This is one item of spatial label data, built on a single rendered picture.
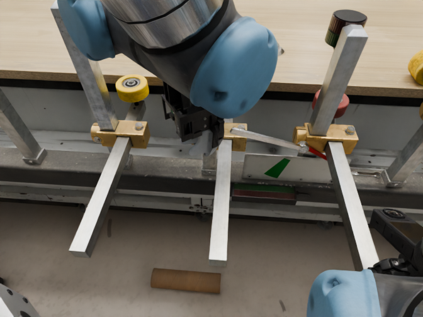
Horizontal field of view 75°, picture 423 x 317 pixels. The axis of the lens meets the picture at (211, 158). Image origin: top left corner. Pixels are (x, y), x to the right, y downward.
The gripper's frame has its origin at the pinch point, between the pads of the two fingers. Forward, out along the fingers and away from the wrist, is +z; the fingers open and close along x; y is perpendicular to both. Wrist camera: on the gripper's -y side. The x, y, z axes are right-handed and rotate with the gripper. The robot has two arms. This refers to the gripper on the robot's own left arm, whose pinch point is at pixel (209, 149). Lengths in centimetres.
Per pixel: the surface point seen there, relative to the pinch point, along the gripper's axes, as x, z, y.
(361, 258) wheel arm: 31.1, 3.8, -11.1
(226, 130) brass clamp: -6.3, 3.6, -8.6
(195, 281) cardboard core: -3, 82, 5
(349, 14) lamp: 1.6, -21.5, -28.4
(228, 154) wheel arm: -0.4, 4.7, -5.2
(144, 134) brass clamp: -17.1, 5.6, 8.5
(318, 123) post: 6.4, -1.2, -24.1
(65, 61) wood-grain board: -50, -1, 18
